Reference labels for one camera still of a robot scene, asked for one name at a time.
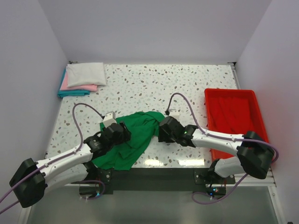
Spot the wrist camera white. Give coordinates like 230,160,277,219
165,109,180,120
100,111,117,128

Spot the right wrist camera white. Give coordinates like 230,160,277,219
165,109,180,120

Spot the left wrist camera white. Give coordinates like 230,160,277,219
100,111,117,128

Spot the folded pink t shirt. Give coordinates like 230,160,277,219
60,72,98,92

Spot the red t shirt in bin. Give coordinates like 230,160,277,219
208,97,254,134

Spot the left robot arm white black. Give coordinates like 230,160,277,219
9,122,131,208

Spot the red plastic bin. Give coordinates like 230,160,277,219
204,88,275,166

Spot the green t shirt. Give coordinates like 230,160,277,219
92,111,165,170

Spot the folded white t shirt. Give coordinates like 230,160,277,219
66,63,107,88

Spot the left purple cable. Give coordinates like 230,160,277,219
0,102,106,210

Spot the folded teal t shirt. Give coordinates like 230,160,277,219
57,69,90,98

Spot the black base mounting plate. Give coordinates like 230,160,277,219
70,167,236,196

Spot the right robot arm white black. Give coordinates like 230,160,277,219
158,116,275,180

